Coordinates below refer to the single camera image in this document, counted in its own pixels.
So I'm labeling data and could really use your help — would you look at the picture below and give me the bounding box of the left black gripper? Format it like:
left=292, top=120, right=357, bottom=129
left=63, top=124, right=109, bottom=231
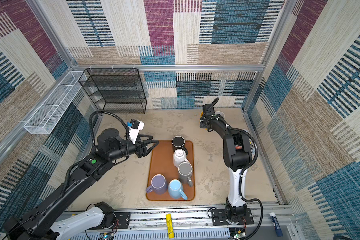
left=108, top=134, right=158, bottom=163

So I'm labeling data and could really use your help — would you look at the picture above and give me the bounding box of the purple mug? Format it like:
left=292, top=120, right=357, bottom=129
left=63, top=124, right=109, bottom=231
left=146, top=174, right=168, bottom=195

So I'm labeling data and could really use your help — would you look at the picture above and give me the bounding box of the blue speckled mug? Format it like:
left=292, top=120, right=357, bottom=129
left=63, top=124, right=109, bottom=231
left=215, top=111, right=225, bottom=119

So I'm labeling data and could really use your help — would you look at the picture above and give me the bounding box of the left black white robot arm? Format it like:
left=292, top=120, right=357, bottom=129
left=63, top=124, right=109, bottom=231
left=4, top=110, right=159, bottom=240

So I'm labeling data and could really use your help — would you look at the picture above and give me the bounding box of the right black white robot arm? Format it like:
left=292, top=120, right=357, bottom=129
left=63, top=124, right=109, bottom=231
left=200, top=98, right=264, bottom=225

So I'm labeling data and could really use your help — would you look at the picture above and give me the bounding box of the black mug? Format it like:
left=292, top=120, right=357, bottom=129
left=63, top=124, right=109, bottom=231
left=171, top=136, right=188, bottom=155

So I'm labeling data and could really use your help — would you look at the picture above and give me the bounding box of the white mug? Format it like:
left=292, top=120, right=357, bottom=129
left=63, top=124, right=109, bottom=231
left=173, top=149, right=189, bottom=168

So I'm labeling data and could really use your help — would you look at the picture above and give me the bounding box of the grey mug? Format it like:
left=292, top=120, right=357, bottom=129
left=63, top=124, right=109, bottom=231
left=178, top=162, right=194, bottom=187

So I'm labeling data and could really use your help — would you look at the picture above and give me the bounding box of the light blue mug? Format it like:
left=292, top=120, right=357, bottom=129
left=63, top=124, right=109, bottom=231
left=168, top=179, right=188, bottom=201

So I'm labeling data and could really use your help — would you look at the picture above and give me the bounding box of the brown plastic tray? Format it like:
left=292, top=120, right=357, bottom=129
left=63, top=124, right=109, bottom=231
left=146, top=140, right=196, bottom=202

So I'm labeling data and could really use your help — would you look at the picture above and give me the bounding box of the yellow marker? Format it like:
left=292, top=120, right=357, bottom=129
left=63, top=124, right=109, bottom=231
left=166, top=214, right=175, bottom=239

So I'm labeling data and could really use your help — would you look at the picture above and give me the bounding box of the colourful magazine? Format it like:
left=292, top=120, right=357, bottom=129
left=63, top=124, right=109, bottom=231
left=250, top=144, right=256, bottom=155

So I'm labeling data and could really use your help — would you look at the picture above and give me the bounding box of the white mesh basket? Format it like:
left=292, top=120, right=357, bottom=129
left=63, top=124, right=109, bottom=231
left=24, top=71, right=83, bottom=135

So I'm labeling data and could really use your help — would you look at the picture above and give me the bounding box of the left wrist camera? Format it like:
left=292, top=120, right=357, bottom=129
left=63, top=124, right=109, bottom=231
left=127, top=119, right=145, bottom=144

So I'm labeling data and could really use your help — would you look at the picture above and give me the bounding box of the black wire shelf rack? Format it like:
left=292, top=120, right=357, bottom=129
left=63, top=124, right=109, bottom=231
left=79, top=68, right=147, bottom=114

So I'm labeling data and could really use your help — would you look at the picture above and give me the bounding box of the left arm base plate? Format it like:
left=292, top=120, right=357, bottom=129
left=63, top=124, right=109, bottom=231
left=109, top=212, right=131, bottom=231

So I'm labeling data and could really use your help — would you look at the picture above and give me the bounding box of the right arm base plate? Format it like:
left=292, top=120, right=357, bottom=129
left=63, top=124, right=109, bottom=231
left=207, top=208, right=254, bottom=226

